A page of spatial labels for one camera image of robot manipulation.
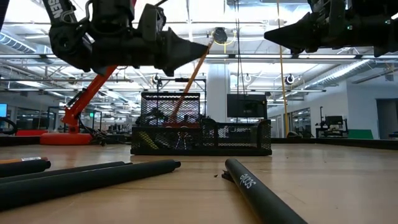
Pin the black background workstation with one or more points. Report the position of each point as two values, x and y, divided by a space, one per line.
332 123

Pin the red desk lamp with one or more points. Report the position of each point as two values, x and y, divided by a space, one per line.
81 102

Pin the black aluminium table frame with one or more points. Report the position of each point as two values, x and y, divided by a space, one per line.
326 143

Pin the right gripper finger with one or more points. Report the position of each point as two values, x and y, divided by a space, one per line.
295 34

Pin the yellow sticky note pad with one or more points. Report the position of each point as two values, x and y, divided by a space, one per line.
148 140

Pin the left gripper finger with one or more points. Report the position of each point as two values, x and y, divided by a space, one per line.
180 49

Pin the green board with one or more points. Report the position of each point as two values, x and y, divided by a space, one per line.
360 134

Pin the black pen with white print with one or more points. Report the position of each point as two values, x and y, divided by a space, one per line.
264 199

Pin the blue lit screen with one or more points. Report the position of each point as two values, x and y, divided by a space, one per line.
3 110

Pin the black wall monitor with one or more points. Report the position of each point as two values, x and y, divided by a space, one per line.
247 105

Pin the orange pencil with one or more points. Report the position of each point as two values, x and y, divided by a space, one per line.
12 160
194 76

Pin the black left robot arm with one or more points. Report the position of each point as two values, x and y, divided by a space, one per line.
62 37

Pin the black metal background stand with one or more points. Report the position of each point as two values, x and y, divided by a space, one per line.
182 80

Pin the black mesh desk organizer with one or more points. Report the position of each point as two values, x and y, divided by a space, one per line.
202 152

